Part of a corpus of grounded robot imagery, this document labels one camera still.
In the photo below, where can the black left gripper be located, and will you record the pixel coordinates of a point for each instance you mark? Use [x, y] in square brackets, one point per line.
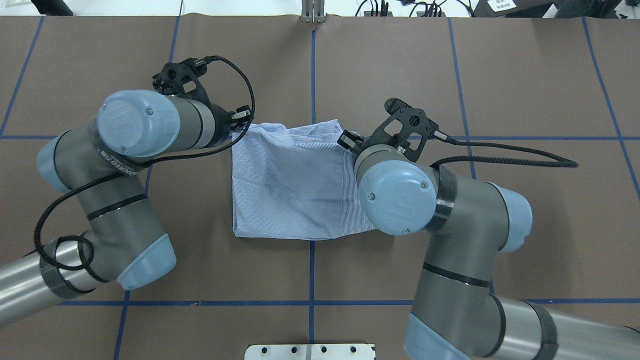
[221, 125]

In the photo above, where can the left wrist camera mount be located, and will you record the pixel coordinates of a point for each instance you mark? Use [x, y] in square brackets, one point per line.
[182, 80]

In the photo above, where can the aluminium frame post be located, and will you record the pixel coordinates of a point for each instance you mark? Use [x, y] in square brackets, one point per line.
[313, 11]

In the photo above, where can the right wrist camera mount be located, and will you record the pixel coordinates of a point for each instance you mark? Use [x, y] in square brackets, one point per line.
[407, 128]

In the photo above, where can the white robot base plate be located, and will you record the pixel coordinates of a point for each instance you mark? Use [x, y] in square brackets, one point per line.
[331, 351]

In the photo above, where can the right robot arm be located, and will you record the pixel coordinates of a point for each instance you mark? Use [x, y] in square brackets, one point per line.
[454, 315]

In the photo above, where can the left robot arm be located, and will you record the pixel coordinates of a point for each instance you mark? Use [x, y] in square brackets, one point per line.
[99, 165]

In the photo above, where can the brown paper table mat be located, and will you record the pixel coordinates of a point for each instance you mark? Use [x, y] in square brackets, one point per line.
[569, 87]

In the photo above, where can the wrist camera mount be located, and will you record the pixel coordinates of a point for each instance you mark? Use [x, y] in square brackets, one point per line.
[182, 80]
[407, 128]

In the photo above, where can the blue striped button shirt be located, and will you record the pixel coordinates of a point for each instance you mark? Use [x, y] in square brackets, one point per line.
[295, 183]

